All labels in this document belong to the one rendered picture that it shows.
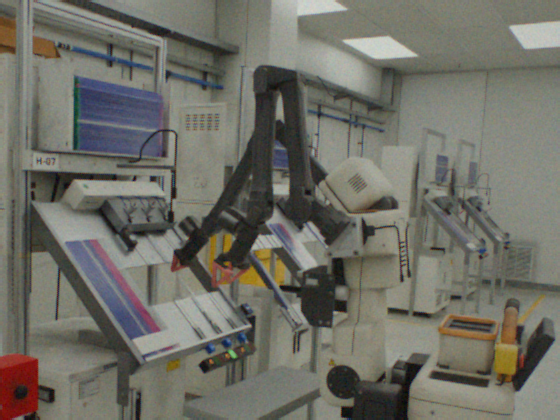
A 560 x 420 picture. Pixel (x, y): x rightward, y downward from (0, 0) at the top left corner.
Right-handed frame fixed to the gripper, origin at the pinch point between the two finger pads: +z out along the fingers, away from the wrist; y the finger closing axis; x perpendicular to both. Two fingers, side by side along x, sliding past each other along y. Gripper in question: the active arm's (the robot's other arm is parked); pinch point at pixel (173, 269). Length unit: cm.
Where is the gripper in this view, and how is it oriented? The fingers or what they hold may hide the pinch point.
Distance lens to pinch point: 251.4
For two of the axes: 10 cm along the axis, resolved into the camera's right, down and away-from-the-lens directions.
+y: -5.6, 0.8, -8.3
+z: -6.0, 6.6, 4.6
